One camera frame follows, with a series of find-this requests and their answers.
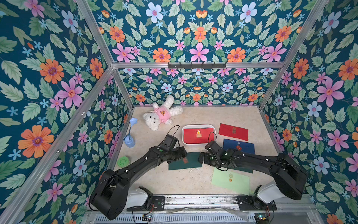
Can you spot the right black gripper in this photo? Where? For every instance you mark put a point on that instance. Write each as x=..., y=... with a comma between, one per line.
x=208, y=157

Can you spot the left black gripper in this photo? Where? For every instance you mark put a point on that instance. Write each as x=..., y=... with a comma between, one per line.
x=179, y=156

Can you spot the dark green envelope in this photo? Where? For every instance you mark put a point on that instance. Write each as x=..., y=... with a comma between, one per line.
x=191, y=161
x=243, y=169

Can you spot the white plastic storage box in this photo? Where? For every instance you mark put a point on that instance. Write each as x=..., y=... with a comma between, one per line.
x=198, y=126

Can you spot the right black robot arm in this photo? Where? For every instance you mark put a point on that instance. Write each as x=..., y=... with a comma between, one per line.
x=289, y=178

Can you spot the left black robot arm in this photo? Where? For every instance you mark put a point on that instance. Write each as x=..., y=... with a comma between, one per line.
x=112, y=194

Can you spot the light green envelope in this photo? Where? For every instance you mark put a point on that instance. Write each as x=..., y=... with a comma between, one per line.
x=231, y=180

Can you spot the red envelope gold sticker back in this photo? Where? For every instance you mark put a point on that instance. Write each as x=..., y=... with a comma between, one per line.
x=234, y=132

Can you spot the navy blue envelope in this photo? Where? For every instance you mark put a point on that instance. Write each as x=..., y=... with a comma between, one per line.
x=245, y=147

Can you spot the white teddy bear pink shirt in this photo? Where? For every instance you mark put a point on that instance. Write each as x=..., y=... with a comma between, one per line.
x=162, y=114

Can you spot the green tape roll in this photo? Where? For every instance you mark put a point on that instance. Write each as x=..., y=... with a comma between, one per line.
x=123, y=162

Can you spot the small green circuit board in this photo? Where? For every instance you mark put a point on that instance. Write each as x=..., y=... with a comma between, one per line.
x=261, y=218

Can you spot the aluminium front rail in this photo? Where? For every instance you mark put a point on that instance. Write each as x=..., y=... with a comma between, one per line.
x=211, y=202

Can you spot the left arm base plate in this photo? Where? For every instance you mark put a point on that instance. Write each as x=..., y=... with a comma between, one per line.
x=155, y=203

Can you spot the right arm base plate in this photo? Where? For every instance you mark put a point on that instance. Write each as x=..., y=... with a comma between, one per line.
x=252, y=203

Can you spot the black hook rail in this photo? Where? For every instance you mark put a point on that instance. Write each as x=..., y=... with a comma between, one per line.
x=192, y=65

